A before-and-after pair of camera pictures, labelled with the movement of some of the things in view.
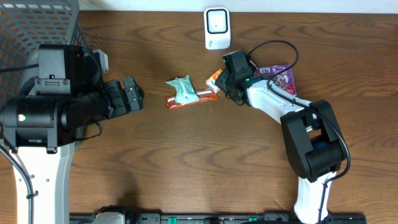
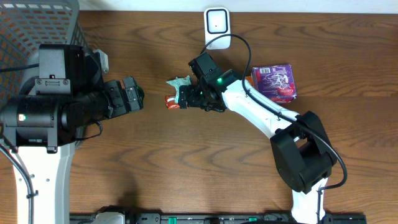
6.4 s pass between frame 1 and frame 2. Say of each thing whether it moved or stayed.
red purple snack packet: stayed
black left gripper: stayed
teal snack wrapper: stayed
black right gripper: moved
